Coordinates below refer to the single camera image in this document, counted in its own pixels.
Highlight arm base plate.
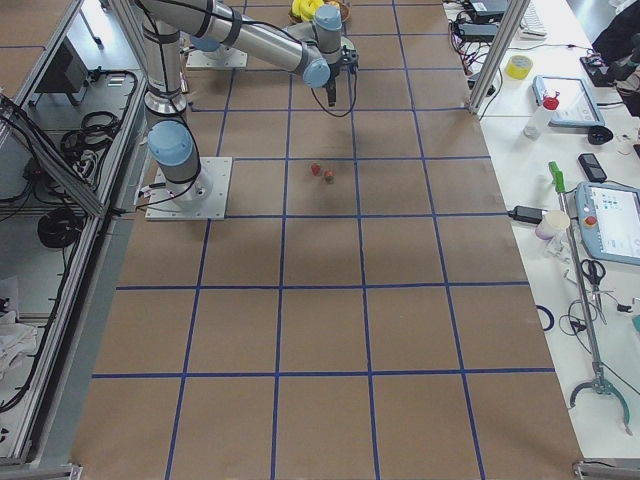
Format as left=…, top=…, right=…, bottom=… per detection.
left=186, top=46, right=248, bottom=70
left=145, top=157, right=233, bottom=221

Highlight black round cap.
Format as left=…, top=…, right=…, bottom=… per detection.
left=587, top=125, right=614, bottom=146

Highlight far teach pendant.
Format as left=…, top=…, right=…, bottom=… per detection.
left=532, top=75, right=605, bottom=128

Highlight teach pendant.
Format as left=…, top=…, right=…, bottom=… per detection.
left=574, top=182, right=639, bottom=266
left=532, top=75, right=605, bottom=128

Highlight yellow tape roll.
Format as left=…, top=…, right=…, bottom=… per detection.
left=505, top=55, right=533, bottom=80

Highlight yellow banana bunch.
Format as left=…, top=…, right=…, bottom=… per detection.
left=291, top=0, right=324, bottom=21

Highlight white crumpled cloth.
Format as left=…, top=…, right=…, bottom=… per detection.
left=0, top=277, right=39, bottom=384

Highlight black handled scissors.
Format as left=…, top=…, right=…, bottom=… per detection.
left=580, top=259, right=607, bottom=325

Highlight white paper cup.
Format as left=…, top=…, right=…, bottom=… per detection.
left=535, top=210, right=571, bottom=240

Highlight wicker fruit basket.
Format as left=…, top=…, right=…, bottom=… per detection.
left=288, top=0, right=350, bottom=23

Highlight black phone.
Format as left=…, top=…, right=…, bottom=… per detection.
left=578, top=153, right=607, bottom=183

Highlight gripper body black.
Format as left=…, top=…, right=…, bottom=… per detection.
left=325, top=60, right=349, bottom=86

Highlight black power adapter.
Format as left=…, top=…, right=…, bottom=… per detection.
left=507, top=205, right=547, bottom=225

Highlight coiled black cables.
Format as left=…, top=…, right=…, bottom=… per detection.
left=60, top=110, right=124, bottom=166

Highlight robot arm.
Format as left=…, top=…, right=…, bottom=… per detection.
left=137, top=1, right=359, bottom=203
left=190, top=35, right=231, bottom=54

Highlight aluminium frame post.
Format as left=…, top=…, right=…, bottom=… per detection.
left=468, top=0, right=530, bottom=114

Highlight near teach pendant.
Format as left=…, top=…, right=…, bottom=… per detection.
left=574, top=182, right=639, bottom=266

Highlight long reach grabber tool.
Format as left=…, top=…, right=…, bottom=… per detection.
left=547, top=160, right=632, bottom=437

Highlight blue tape roll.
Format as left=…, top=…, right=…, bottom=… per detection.
left=536, top=305, right=555, bottom=332

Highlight red cap squeeze bottle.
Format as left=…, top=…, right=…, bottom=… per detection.
left=523, top=92, right=559, bottom=140

